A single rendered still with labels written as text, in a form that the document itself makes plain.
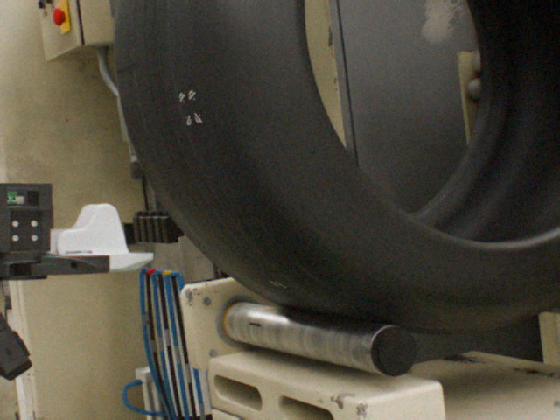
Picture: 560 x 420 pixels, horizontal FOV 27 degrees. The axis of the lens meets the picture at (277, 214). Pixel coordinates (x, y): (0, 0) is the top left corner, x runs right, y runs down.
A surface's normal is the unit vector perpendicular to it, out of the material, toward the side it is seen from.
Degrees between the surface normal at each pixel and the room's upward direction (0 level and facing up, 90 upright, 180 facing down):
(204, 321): 90
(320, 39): 90
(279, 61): 91
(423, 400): 90
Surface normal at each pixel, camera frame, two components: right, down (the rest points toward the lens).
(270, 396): -0.90, 0.13
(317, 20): 0.43, 0.00
